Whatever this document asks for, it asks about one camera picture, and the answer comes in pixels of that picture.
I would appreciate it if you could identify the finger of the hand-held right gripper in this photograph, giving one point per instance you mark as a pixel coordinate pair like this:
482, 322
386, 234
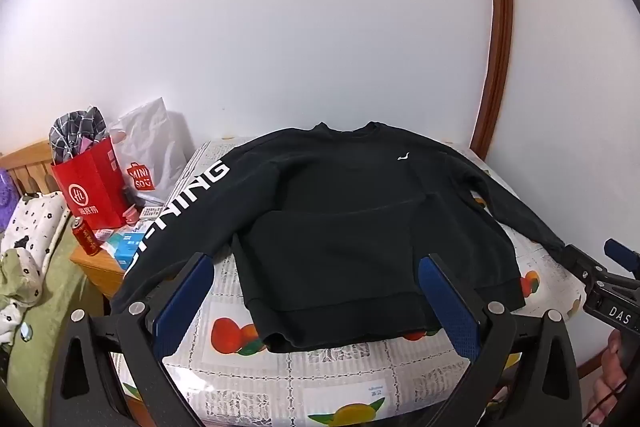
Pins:
622, 253
580, 262

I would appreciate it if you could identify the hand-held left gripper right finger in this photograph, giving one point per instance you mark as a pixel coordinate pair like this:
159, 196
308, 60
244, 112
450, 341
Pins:
452, 307

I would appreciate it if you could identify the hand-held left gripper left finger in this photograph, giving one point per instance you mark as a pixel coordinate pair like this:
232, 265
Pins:
182, 307

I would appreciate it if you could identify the black sweatshirt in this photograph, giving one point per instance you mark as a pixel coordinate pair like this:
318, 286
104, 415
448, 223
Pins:
340, 217

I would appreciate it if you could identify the person's right hand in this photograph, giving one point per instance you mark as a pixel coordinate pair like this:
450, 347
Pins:
614, 364

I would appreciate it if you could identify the blue white box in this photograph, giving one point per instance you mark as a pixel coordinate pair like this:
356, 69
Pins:
125, 248

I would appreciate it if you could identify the wooden nightstand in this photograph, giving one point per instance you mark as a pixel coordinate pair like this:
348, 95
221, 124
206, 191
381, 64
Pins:
100, 276

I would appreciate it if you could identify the white remote control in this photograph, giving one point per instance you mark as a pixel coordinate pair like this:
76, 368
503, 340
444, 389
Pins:
151, 212

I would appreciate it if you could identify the small red jar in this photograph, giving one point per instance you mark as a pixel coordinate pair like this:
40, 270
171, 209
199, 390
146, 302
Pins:
132, 216

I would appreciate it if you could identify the red drink can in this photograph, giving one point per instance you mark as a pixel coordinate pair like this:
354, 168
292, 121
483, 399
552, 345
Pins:
86, 239

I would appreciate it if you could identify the green blanket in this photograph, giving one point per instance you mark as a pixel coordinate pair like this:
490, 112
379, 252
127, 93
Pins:
55, 292

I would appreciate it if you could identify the fruit print tablecloth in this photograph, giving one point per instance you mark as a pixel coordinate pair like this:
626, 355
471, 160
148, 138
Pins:
325, 382

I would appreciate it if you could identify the red box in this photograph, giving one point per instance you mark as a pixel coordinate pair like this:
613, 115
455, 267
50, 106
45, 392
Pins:
90, 187

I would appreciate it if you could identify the white floral cloth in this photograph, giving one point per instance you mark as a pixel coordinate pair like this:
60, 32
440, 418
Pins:
35, 219

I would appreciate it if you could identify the white plastic bag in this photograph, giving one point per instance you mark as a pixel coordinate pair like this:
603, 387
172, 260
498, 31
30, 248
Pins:
155, 137

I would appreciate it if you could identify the purple packet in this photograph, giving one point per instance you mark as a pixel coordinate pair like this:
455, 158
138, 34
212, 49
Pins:
5, 202

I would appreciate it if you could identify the plaid cloth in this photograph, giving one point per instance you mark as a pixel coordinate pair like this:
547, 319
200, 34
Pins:
75, 129

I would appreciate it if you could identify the wooden headboard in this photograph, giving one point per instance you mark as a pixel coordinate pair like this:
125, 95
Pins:
25, 167

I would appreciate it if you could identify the brown wooden door frame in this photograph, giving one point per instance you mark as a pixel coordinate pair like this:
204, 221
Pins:
500, 32

